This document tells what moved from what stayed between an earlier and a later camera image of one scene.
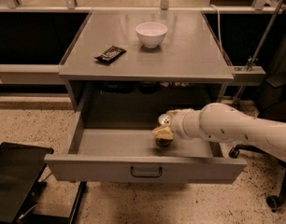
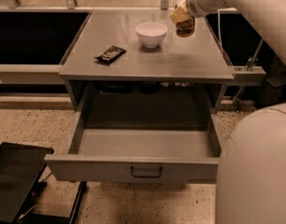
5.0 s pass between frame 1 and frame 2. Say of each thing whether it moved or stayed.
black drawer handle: stayed
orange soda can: moved
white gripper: moved
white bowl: stayed
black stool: stayed
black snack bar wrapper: stayed
